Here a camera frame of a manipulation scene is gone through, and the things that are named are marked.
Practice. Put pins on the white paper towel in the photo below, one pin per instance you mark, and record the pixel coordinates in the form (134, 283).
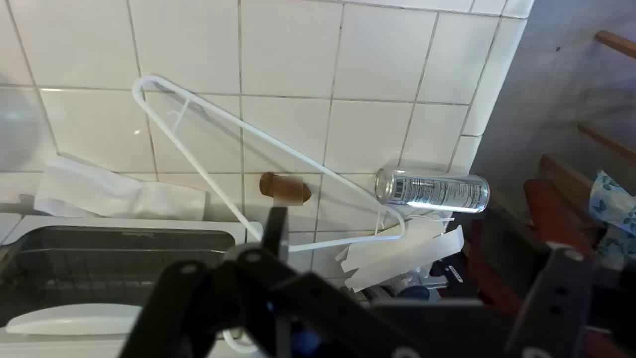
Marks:
(112, 195)

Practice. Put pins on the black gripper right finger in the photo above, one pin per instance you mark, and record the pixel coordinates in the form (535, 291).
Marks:
(553, 299)

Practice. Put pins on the wooden chair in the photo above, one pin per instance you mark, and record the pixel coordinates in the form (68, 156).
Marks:
(563, 199)

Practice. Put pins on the table with patterned cloth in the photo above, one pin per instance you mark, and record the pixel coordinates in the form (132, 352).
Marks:
(613, 205)

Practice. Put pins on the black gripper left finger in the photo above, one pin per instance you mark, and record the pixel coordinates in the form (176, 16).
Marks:
(199, 299)

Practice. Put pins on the white toaster oven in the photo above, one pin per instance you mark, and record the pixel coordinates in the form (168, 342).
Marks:
(100, 265)

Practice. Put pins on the white torn paper sheet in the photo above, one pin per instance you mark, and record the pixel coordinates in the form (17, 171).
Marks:
(398, 255)

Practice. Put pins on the clear glass jar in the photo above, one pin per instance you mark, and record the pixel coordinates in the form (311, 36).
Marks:
(430, 189)

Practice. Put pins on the small brown cork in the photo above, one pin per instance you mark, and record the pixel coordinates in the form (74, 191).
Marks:
(285, 187)

